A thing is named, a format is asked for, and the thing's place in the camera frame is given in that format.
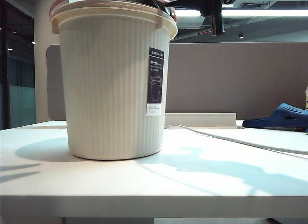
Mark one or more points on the black ceiling spotlight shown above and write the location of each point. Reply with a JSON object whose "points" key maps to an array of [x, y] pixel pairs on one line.
{"points": [[241, 36]]}

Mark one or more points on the ceiling air vent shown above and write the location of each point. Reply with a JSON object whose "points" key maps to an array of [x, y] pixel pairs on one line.
{"points": [[255, 5]]}

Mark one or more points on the black garbage bag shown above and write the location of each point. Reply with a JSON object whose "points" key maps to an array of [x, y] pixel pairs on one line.
{"points": [[144, 0]]}

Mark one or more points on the long ceiling light strip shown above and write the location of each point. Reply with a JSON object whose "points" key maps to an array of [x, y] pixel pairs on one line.
{"points": [[264, 13]]}

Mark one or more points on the brown desk partition panel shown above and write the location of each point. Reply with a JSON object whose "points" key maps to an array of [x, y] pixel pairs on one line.
{"points": [[228, 77]]}

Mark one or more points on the grey rounded partition panel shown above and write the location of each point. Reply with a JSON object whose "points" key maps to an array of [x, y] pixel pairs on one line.
{"points": [[54, 84]]}

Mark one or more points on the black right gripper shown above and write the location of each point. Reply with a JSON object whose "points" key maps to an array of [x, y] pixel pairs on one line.
{"points": [[217, 2]]}

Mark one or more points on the cream ribbed plastic trash can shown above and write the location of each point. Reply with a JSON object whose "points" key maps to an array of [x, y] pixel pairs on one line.
{"points": [[108, 89]]}

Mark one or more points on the blue rubber slipper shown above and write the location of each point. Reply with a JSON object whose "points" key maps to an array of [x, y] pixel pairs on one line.
{"points": [[284, 118]]}

